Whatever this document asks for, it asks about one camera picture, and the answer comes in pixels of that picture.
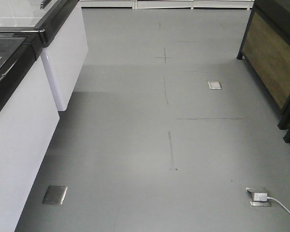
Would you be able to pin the closed steel floor outlet cover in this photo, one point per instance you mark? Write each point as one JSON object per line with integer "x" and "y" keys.
{"x": 55, "y": 195}

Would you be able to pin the open floor outlet box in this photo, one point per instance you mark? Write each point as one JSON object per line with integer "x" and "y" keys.
{"x": 258, "y": 204}

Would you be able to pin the small steel floor outlet cover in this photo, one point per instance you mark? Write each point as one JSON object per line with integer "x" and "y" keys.
{"x": 214, "y": 85}

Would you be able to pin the far white chest freezer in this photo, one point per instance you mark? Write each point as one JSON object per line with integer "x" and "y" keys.
{"x": 60, "y": 27}

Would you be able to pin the white power adapter plug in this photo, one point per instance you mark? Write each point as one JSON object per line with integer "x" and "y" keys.
{"x": 260, "y": 196}

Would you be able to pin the white chest freezer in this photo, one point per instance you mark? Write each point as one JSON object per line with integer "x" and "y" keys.
{"x": 60, "y": 27}
{"x": 28, "y": 119}

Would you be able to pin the wooden produce stand black frame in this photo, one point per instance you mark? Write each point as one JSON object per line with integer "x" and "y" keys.
{"x": 266, "y": 47}

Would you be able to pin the near white chest freezer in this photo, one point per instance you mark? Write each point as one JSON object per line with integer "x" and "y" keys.
{"x": 28, "y": 119}

